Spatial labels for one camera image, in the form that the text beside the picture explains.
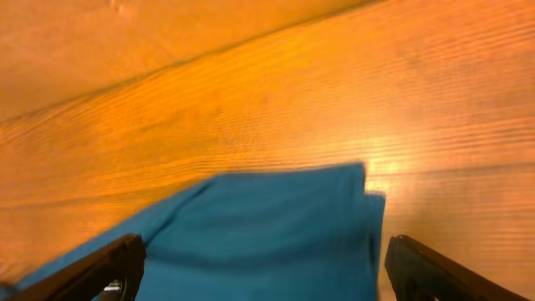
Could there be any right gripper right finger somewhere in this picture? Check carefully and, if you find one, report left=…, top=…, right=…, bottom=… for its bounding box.
left=385, top=235, right=525, bottom=301

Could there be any dark blue t-shirt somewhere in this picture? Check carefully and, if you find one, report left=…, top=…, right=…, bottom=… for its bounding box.
left=14, top=163, right=385, bottom=301

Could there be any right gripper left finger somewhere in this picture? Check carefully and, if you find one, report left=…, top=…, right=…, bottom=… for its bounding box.
left=7, top=233, right=146, bottom=301

